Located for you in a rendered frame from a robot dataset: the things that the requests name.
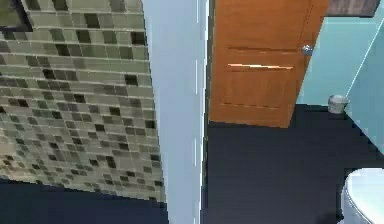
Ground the orange wooden room door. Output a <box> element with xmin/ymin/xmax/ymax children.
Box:
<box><xmin>208</xmin><ymin>0</ymin><xmax>331</xmax><ymax>129</ymax></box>

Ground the grey metal bin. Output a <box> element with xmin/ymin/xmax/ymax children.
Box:
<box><xmin>327</xmin><ymin>94</ymin><xmax>350</xmax><ymax>115</ymax></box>

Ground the dark framed wall picture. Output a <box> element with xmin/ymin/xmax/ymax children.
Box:
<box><xmin>325</xmin><ymin>0</ymin><xmax>382</xmax><ymax>18</ymax></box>

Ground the white toilet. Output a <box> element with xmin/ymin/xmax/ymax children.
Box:
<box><xmin>340</xmin><ymin>167</ymin><xmax>384</xmax><ymax>224</ymax></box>

